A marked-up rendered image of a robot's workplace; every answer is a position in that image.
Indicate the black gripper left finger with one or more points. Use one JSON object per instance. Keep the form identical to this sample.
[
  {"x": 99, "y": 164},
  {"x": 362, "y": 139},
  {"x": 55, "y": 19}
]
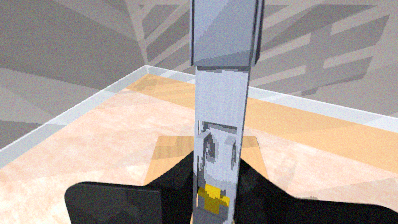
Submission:
[{"x": 167, "y": 199}]

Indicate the light wooden board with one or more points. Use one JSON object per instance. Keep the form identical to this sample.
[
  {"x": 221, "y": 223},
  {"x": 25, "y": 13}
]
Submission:
[{"x": 169, "y": 150}]

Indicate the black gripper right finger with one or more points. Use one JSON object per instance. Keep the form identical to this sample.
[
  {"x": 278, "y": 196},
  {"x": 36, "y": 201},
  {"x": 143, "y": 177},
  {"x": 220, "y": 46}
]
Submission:
[{"x": 259, "y": 201}]

